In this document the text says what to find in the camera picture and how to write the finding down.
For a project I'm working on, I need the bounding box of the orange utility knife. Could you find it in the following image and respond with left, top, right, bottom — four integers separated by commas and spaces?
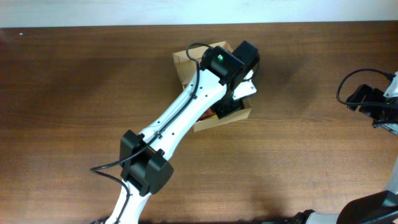
198, 108, 216, 121

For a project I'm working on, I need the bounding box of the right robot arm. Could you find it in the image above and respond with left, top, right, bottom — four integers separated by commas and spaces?
290, 84, 397, 224

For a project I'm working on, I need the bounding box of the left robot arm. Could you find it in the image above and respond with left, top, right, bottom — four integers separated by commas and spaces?
105, 40, 260, 223

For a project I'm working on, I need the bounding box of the cardboard box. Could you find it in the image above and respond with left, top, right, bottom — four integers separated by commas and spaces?
172, 51, 252, 132

